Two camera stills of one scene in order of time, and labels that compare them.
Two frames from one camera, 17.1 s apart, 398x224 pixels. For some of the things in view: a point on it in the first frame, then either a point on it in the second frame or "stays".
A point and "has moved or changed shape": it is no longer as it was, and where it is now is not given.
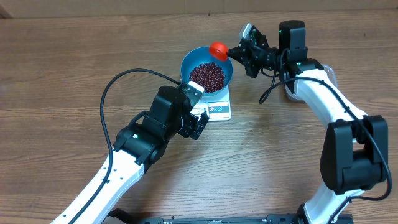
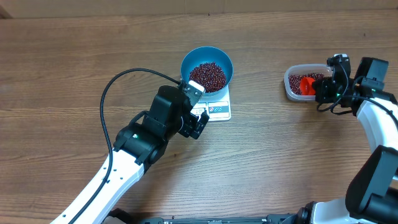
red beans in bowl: [209, 75] stays
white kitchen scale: [217, 107] stays
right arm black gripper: [251, 60] -> [323, 89]
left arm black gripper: [191, 122] stays
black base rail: [126, 218] stays
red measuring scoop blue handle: [219, 50] has moved or changed shape
